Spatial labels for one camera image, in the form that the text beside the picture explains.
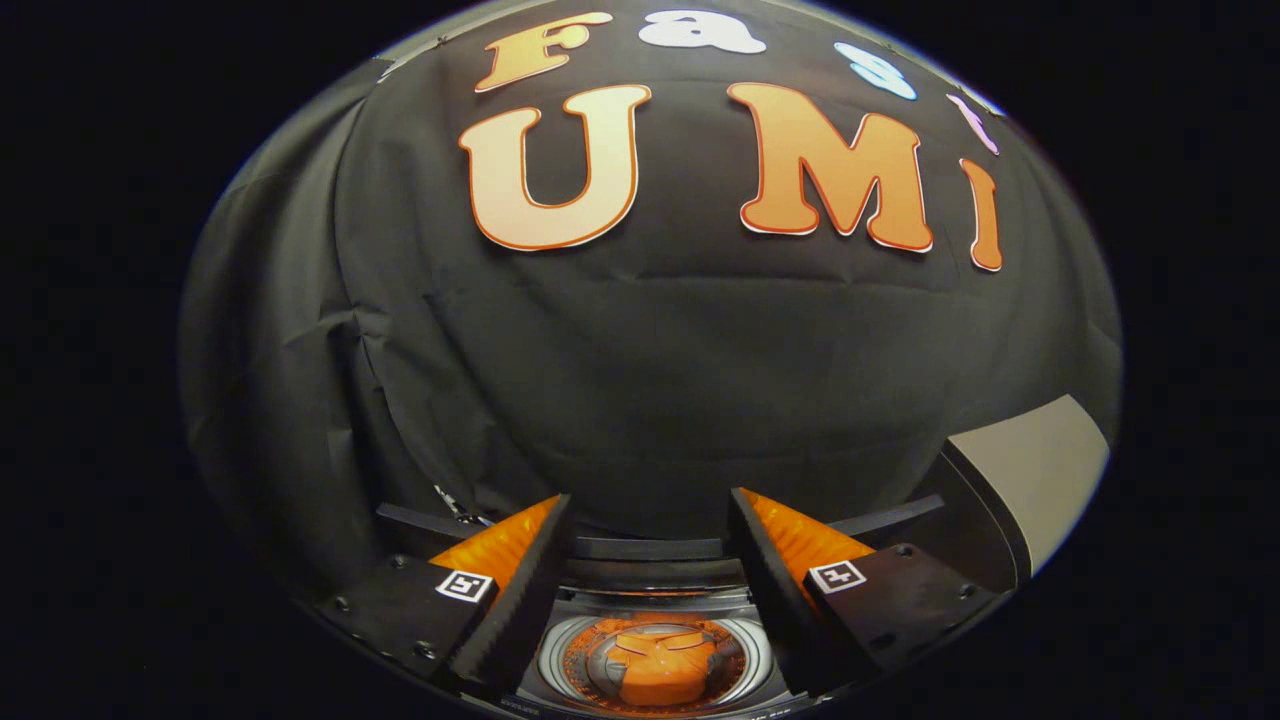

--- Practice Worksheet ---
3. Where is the yellow polo shirt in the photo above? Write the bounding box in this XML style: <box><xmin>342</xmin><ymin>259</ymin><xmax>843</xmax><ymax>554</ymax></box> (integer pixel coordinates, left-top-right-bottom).
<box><xmin>605</xmin><ymin>625</ymin><xmax>719</xmax><ymax>707</ymax></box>

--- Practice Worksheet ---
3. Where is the dark grey washing machine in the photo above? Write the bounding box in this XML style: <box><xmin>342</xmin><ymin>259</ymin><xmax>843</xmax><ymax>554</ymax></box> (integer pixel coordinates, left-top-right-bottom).
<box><xmin>375</xmin><ymin>495</ymin><xmax>946</xmax><ymax>720</ymax></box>

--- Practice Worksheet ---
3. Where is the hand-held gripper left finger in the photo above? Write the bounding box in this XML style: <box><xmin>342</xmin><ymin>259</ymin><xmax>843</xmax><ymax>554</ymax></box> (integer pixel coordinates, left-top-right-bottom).
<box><xmin>315</xmin><ymin>493</ymin><xmax>576</xmax><ymax>701</ymax></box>

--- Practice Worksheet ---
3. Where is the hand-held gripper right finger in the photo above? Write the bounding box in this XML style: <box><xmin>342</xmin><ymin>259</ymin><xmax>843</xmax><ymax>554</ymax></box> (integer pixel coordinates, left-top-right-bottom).
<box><xmin>728</xmin><ymin>487</ymin><xmax>1001</xmax><ymax>696</ymax></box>

